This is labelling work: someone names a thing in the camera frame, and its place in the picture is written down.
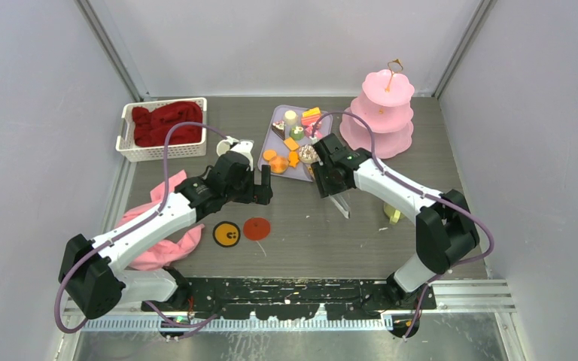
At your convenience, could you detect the sprinkled donut cake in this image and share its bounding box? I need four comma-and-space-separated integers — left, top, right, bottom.
297, 144, 319, 165

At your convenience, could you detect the pink square cake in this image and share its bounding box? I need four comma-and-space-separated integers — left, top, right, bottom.
304, 125, 322, 144

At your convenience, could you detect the yellow pink layered cake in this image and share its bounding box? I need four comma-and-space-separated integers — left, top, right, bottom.
301, 107, 321, 128

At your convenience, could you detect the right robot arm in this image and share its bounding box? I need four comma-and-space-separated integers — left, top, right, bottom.
311, 134, 479, 309

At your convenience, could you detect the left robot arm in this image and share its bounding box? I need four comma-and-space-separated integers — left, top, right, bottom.
59, 150, 272, 320

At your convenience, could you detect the pink mug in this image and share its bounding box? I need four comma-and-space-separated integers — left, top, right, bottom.
216, 137, 239, 156

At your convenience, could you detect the orange round bun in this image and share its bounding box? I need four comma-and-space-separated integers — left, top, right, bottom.
268, 155, 289, 174

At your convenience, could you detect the red tomato coaster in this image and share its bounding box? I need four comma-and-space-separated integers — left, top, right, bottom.
242, 217, 271, 241

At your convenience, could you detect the round orange flat cookie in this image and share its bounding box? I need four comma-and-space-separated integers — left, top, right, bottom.
262, 149, 277, 162

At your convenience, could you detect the orange fish-shaped pastry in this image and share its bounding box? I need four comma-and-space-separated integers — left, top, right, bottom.
287, 151, 300, 168

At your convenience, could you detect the orange square biscuit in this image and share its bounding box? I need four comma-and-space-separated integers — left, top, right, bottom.
283, 138, 300, 151

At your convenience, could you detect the green round cake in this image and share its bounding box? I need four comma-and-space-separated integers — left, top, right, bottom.
290, 126, 305, 141

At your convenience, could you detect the lavender serving tray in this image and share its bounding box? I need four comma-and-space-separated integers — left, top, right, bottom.
257, 105, 334, 183

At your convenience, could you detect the black yellow face coaster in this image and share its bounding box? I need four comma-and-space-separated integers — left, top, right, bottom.
212, 221, 241, 247

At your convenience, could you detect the cream cylinder cake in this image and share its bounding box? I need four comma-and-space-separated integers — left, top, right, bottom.
282, 110, 298, 127

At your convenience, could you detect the chocolate cake slice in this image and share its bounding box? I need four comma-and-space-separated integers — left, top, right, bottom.
271, 120, 286, 141

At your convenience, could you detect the yellow-green mug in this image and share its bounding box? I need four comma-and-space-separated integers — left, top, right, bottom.
382, 203, 402, 224

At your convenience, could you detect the pink three-tier cake stand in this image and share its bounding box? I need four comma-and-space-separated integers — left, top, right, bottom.
339, 59, 415, 159

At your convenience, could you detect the pink cloth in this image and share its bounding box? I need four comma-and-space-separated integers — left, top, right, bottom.
115, 182, 205, 271

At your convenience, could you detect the dark red towel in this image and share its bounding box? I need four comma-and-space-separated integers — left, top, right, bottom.
132, 101, 202, 147

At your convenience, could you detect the white plastic basket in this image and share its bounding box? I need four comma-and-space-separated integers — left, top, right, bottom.
115, 97, 208, 162

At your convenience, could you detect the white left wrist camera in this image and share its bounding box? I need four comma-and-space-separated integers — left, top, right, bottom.
228, 138, 254, 168

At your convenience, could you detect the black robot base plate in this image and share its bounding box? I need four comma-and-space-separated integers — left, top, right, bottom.
155, 278, 437, 320

